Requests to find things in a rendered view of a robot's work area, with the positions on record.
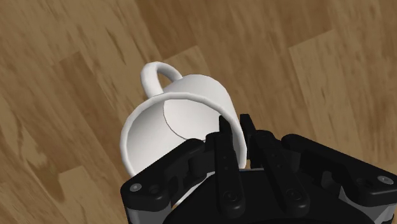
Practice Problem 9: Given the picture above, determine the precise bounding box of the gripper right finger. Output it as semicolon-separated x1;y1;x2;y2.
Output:
239;113;397;218

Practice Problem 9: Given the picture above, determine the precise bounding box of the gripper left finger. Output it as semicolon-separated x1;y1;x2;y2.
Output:
120;115;246;219

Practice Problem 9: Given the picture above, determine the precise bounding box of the white mug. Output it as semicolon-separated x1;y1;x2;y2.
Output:
120;61;248;178

